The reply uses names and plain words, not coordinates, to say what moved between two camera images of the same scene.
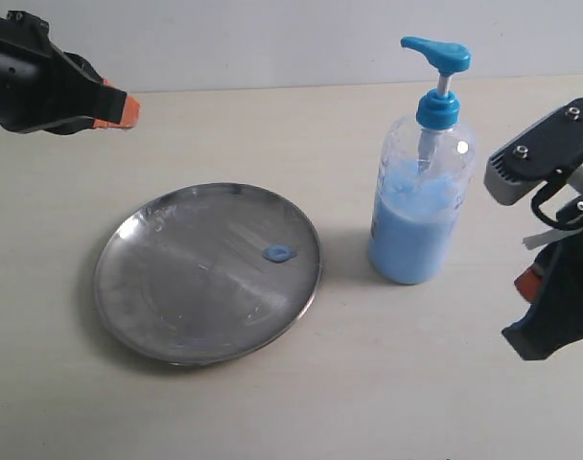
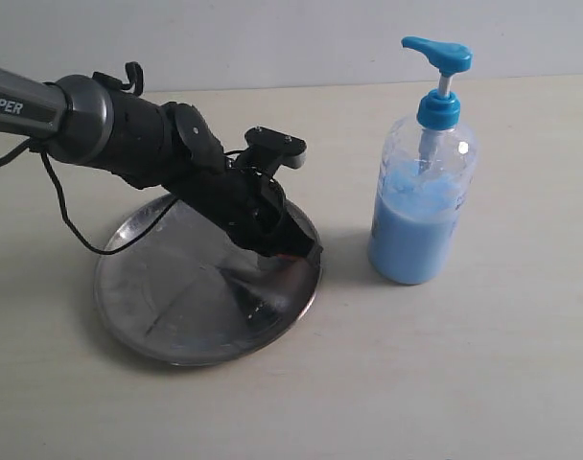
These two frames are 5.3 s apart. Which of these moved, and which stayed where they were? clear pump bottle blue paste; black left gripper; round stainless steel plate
Moved: black left gripper
Stayed: round stainless steel plate; clear pump bottle blue paste
